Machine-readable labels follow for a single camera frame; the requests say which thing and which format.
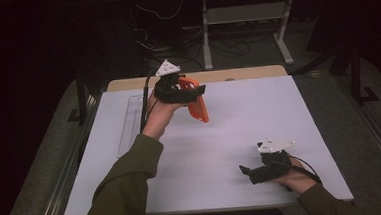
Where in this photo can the white metal desk frame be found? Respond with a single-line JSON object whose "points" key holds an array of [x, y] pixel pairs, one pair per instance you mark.
{"points": [[246, 13]]}

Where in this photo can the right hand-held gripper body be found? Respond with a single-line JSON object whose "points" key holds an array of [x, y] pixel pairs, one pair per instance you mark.
{"points": [[270, 167]]}

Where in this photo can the person's right hand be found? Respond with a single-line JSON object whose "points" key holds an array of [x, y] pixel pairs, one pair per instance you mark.
{"points": [[296, 181]]}

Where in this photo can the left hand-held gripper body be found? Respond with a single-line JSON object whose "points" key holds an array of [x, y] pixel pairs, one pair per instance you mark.
{"points": [[167, 90]]}

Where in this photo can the clear plastic packaging tray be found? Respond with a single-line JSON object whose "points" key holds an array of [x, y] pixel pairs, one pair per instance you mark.
{"points": [[129, 124]]}

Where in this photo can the black metal stand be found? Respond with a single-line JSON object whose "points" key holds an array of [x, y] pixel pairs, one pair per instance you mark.
{"points": [[82, 100], [356, 77]]}

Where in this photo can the orange phone case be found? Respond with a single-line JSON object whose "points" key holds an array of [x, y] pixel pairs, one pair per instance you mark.
{"points": [[196, 103]]}

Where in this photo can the person's left hand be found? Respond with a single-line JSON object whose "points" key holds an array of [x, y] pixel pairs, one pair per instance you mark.
{"points": [[160, 117]]}

